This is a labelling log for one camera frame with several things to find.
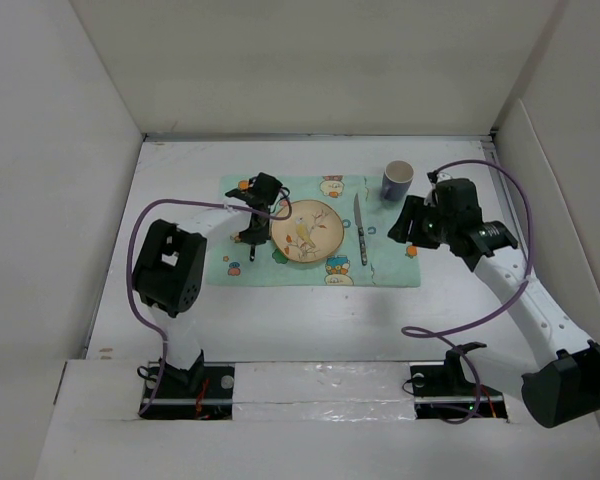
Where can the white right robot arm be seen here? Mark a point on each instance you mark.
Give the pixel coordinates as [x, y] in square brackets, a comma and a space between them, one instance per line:
[561, 381]

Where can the silver foil tape strip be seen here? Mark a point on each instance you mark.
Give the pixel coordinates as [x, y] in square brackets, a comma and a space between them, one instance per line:
[322, 391]

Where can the beige bird pattern plate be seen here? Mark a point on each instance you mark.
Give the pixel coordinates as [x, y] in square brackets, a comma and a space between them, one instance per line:
[311, 231]

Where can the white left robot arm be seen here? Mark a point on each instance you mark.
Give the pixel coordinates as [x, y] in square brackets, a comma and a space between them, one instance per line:
[163, 281]

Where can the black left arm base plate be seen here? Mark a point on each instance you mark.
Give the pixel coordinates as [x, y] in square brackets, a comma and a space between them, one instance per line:
[207, 397]

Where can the purple ceramic mug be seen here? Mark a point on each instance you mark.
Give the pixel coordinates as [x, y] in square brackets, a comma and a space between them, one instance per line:
[397, 178]

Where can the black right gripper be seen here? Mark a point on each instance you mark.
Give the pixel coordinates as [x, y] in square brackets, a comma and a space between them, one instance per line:
[413, 209]

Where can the knife with black handle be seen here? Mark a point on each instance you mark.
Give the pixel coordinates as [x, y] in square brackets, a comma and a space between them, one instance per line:
[360, 231]

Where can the green cartoon print placemat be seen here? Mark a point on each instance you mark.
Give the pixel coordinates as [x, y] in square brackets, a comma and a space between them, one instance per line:
[390, 264]

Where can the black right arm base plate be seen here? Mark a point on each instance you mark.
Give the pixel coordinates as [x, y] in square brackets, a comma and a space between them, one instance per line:
[442, 390]

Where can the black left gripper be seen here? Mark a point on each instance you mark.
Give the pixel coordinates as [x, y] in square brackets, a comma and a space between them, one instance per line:
[256, 238]

